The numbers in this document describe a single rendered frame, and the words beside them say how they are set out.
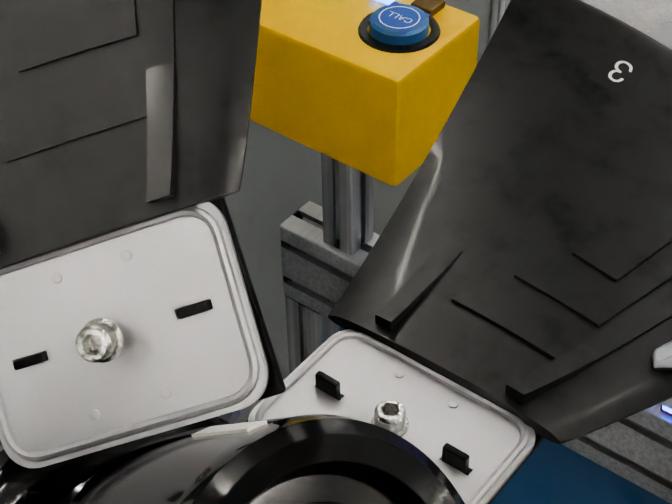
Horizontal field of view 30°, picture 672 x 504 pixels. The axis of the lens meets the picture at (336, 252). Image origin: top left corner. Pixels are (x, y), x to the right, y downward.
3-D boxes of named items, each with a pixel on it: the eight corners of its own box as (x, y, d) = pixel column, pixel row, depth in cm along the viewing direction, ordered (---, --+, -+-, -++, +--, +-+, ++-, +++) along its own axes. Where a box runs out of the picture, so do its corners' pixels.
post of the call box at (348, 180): (322, 242, 101) (318, 116, 93) (344, 222, 103) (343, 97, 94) (351, 257, 100) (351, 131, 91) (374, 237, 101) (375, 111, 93)
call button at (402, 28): (357, 40, 85) (357, 18, 84) (392, 15, 87) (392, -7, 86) (406, 60, 83) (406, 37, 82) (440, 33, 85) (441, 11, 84)
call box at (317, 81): (222, 124, 95) (211, 1, 87) (305, 64, 100) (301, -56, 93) (395, 206, 87) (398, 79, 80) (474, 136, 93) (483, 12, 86)
